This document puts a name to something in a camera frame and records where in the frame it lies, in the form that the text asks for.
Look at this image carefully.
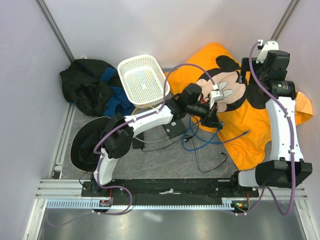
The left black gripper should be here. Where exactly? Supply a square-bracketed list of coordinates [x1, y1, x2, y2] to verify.
[187, 99, 223, 131]

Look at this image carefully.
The blue ethernet cable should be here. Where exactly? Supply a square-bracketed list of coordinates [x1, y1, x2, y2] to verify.
[188, 114, 252, 145]
[181, 122, 220, 152]

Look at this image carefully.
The black power cable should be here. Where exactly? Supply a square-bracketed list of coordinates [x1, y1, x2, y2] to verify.
[141, 119, 228, 173]

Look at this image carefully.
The black network switch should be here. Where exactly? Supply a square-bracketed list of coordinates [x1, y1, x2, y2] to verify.
[162, 120, 187, 139]

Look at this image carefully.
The yellow ethernet cable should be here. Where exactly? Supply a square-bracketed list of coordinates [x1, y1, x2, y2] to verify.
[131, 104, 156, 116]

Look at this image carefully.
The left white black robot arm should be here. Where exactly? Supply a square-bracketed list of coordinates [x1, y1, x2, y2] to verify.
[92, 83, 224, 197]

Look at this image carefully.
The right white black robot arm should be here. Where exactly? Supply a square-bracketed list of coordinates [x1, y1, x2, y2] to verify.
[229, 49, 313, 197]

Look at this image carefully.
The orange Mickey Mouse pillowcase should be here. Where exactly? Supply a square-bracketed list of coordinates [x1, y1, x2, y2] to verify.
[163, 42, 314, 171]

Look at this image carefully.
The black power adapter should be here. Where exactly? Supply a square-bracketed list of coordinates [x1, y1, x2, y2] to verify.
[132, 132, 145, 150]

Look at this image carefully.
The white plastic basket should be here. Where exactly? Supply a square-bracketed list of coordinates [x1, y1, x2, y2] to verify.
[117, 54, 170, 107]

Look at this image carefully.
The black blue jacket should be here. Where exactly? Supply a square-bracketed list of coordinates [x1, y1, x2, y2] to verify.
[59, 58, 135, 117]

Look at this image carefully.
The black round hat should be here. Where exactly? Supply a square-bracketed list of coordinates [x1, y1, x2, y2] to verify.
[70, 116, 110, 172]

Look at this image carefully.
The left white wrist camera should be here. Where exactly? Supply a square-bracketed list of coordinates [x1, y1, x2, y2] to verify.
[209, 88, 224, 108]

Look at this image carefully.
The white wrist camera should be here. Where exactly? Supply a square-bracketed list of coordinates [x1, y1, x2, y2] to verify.
[209, 88, 224, 108]
[255, 39, 279, 64]

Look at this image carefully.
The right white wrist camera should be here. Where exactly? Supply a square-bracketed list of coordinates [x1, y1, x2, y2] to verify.
[255, 39, 279, 64]

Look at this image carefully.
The grey ethernet cable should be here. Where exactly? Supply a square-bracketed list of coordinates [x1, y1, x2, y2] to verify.
[133, 136, 170, 144]

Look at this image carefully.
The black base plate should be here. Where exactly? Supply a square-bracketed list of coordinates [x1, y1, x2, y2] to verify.
[81, 178, 259, 205]

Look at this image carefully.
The grey slotted cable duct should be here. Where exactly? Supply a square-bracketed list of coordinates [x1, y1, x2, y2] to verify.
[46, 199, 235, 211]

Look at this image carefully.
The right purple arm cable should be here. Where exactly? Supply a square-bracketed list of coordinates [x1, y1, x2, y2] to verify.
[222, 41, 298, 217]

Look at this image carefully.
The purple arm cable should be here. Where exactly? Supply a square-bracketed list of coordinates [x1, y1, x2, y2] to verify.
[222, 41, 298, 217]
[46, 63, 217, 227]

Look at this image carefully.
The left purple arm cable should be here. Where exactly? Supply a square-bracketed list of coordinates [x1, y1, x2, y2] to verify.
[46, 63, 217, 227]

